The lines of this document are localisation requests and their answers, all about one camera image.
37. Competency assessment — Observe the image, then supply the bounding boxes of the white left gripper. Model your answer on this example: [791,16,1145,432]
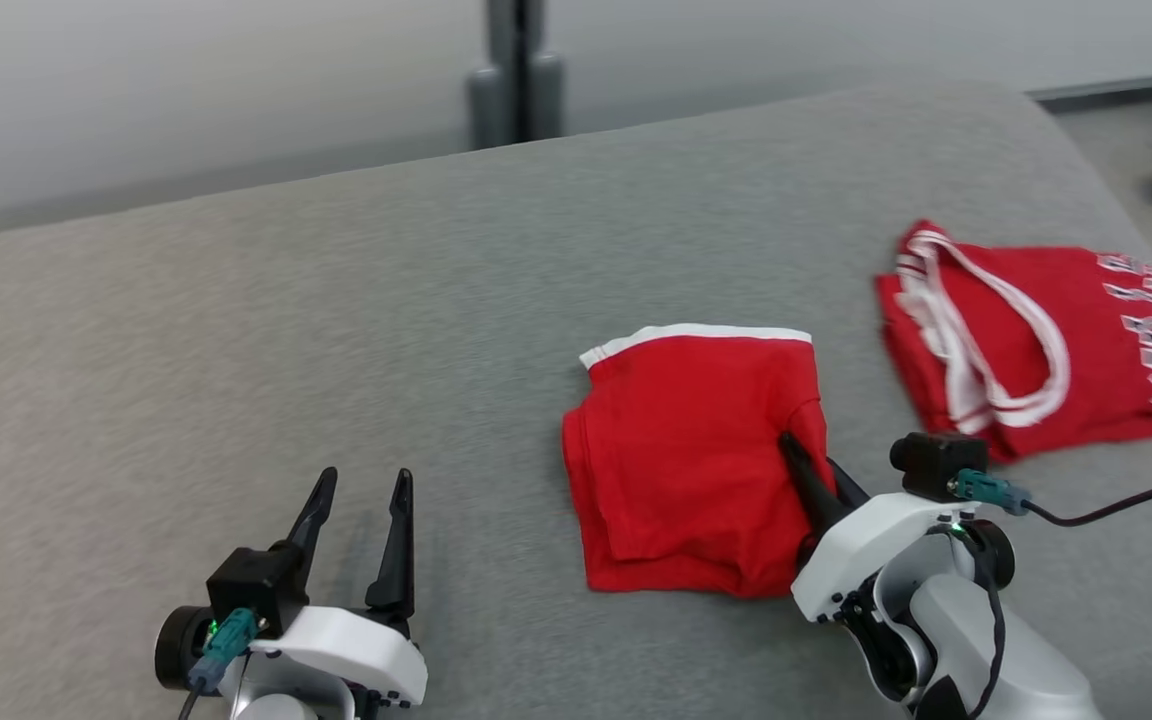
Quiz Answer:
[221,467,429,720]

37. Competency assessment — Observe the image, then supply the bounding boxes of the cable with teal plug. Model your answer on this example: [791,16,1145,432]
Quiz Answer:
[176,608,262,720]
[948,468,1152,528]

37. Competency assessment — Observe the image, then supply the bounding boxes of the red white basketball jersey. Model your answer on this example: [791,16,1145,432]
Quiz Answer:
[874,220,1152,463]

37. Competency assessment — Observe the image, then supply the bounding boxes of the grey cylinder bumper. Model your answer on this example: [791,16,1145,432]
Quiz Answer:
[528,52,567,141]
[466,65,509,151]

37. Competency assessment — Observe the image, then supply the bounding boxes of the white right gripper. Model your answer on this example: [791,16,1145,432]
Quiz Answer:
[779,431,982,626]

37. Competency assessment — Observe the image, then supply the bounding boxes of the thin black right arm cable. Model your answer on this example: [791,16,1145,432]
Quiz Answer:
[956,525,1007,720]

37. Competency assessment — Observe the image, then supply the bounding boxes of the right cable with teal plug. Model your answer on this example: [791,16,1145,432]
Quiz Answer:
[948,468,1152,528]

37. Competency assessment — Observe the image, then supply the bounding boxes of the red shorts with white trim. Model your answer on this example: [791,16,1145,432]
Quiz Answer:
[562,323,835,599]

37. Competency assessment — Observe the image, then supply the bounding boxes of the left cable with teal plug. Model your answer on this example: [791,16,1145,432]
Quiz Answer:
[176,608,262,720]

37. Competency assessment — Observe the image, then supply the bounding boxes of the grey wall post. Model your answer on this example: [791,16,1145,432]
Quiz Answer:
[484,0,547,141]

